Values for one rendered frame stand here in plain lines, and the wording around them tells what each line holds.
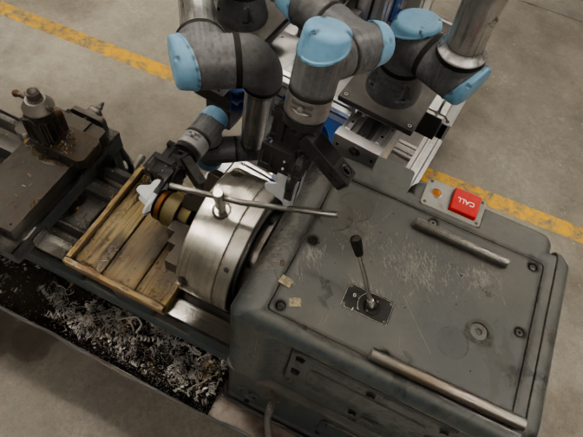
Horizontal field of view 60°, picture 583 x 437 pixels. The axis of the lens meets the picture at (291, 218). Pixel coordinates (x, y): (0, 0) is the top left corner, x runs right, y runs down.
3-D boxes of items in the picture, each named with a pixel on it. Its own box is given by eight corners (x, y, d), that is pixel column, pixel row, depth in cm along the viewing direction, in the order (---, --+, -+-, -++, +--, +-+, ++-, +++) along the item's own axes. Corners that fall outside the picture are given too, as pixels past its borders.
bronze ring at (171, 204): (201, 194, 120) (167, 178, 121) (180, 224, 115) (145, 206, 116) (203, 215, 127) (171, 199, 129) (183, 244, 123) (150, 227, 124)
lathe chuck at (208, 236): (274, 214, 139) (275, 159, 110) (219, 317, 128) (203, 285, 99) (245, 201, 141) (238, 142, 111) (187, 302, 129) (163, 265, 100)
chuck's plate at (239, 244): (286, 220, 139) (289, 165, 110) (231, 323, 128) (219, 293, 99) (275, 214, 139) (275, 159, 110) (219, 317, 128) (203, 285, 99)
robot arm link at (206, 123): (230, 130, 142) (231, 109, 135) (210, 157, 137) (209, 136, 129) (206, 119, 143) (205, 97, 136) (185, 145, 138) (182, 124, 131)
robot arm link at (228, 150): (235, 172, 149) (236, 147, 139) (196, 174, 147) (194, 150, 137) (232, 150, 153) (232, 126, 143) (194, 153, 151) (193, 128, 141)
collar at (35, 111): (62, 103, 130) (58, 94, 128) (41, 123, 126) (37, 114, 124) (36, 91, 131) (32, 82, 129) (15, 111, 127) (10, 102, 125)
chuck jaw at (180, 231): (216, 237, 116) (188, 277, 109) (215, 249, 120) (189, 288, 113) (174, 217, 118) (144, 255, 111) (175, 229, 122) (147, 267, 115)
